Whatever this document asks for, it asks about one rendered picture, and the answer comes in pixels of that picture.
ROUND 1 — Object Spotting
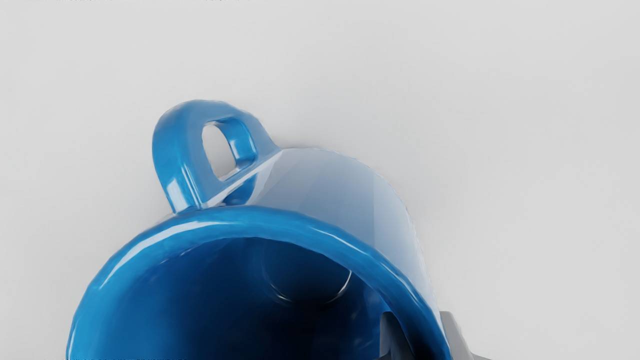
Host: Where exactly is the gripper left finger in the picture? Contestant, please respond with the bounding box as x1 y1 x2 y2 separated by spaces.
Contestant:
378 311 417 360

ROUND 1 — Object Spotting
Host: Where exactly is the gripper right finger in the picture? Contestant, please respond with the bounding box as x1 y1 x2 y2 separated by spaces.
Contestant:
439 310 492 360

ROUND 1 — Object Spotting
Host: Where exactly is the blue glossy mug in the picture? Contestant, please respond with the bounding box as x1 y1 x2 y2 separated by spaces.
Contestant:
66 99 454 360

